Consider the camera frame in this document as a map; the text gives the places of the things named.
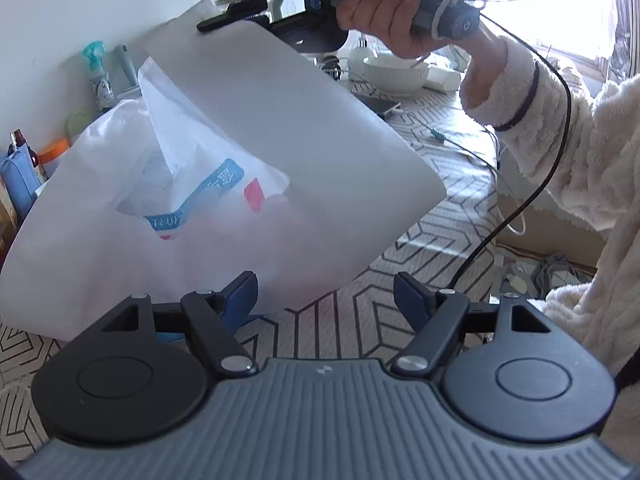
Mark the white nonwoven shopping bag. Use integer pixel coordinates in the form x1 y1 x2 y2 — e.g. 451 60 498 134
1 0 446 341

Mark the person right hand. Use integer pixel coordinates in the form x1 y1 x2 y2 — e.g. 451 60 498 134
336 0 450 58

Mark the white ceramic bowl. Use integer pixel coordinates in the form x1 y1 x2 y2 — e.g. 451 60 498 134
363 54 431 96

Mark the dark tablet device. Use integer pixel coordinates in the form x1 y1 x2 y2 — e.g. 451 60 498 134
352 92 401 120

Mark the teal spray bottle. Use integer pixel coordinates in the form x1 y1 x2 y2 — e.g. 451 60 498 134
82 41 115 113

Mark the green white small container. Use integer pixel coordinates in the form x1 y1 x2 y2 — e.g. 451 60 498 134
65 110 94 143

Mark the blue pen holder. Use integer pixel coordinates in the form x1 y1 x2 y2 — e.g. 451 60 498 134
1 150 41 222

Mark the orange lid cream jar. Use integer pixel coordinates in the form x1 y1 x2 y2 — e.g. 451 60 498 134
37 138 70 178

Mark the brown spray bottle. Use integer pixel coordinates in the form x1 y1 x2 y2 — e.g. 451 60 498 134
8 129 39 167

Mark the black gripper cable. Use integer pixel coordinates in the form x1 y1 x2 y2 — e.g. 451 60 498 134
447 12 574 294

